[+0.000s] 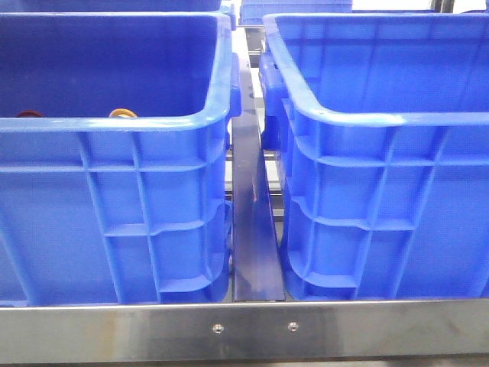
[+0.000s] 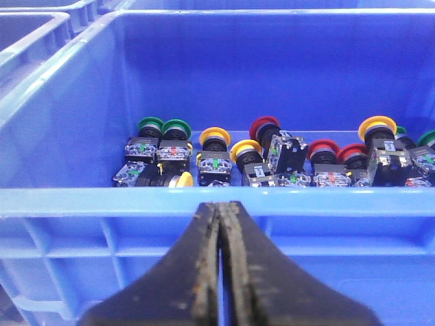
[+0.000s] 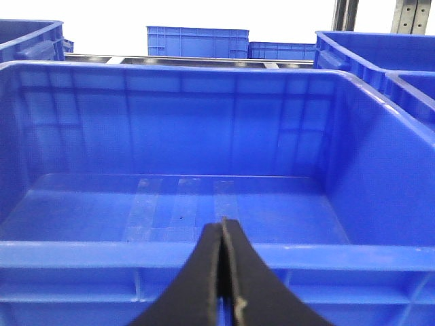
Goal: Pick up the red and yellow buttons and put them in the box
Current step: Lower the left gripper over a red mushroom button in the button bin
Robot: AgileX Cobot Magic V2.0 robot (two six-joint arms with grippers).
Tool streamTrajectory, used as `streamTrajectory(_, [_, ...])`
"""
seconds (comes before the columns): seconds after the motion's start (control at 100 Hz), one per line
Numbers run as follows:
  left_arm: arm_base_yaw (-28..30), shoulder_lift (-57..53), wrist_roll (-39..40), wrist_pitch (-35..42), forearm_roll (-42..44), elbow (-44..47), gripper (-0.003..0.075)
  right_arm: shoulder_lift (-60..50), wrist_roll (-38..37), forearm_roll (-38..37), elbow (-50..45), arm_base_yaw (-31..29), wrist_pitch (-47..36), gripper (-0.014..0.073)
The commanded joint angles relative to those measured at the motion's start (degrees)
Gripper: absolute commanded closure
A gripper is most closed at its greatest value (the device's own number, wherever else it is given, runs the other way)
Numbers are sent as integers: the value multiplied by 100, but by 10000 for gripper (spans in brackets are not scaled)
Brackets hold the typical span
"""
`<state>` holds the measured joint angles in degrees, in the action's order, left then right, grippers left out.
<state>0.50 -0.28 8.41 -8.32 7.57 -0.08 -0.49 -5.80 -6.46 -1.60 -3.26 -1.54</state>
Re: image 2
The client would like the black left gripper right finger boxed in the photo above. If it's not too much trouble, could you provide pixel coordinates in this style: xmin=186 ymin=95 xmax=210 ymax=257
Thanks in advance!
xmin=217 ymin=201 xmax=381 ymax=325

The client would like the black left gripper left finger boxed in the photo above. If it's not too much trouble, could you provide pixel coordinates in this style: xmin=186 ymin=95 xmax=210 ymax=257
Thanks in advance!
xmin=79 ymin=203 xmax=220 ymax=325

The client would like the red push button raised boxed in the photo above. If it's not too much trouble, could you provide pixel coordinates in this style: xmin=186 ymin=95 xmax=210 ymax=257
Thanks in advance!
xmin=249 ymin=115 xmax=309 ymax=174

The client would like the yellow push button tall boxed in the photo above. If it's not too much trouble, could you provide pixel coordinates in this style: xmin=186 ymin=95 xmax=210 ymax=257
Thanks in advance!
xmin=358 ymin=115 xmax=413 ymax=187

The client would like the blue source bin with buttons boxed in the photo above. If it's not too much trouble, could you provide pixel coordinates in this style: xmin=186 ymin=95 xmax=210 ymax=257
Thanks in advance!
xmin=1 ymin=9 xmax=434 ymax=325

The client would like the yellow push button lying front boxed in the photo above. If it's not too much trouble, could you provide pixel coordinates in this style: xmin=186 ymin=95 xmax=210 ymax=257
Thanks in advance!
xmin=112 ymin=161 xmax=194 ymax=188

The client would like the yellow push button upright centre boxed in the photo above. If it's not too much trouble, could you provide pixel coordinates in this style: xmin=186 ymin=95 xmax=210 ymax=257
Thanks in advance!
xmin=196 ymin=126 xmax=232 ymax=186

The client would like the yellow push button tilted centre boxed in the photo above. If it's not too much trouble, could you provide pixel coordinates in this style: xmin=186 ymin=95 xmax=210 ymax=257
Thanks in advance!
xmin=230 ymin=139 xmax=278 ymax=187

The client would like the green push button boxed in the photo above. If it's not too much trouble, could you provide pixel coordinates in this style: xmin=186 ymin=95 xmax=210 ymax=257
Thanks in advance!
xmin=124 ymin=116 xmax=164 ymax=164
xmin=157 ymin=119 xmax=192 ymax=173
xmin=395 ymin=126 xmax=417 ymax=149

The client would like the red push button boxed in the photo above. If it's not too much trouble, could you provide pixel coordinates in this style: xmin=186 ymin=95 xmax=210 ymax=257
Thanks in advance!
xmin=307 ymin=139 xmax=351 ymax=187
xmin=337 ymin=143 xmax=370 ymax=187

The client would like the green push button far left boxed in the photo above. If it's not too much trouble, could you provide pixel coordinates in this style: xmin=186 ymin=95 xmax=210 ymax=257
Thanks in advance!
xmin=124 ymin=116 xmax=164 ymax=164

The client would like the red push button far right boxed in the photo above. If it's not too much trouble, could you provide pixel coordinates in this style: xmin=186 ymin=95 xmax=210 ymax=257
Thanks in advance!
xmin=337 ymin=143 xmax=370 ymax=187

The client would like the green push button right edge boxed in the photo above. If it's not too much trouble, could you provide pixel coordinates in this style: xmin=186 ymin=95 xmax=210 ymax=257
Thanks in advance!
xmin=409 ymin=130 xmax=434 ymax=186

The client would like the green push button right back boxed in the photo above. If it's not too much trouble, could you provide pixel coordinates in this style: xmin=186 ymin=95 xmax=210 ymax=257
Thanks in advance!
xmin=395 ymin=126 xmax=417 ymax=149

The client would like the blue bin back centre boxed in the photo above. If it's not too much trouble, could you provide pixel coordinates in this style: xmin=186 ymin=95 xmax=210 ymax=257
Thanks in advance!
xmin=1 ymin=0 xmax=122 ymax=37

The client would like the blue bin back left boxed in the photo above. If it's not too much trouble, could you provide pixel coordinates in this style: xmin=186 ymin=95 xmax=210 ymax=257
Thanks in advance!
xmin=1 ymin=12 xmax=71 ymax=98

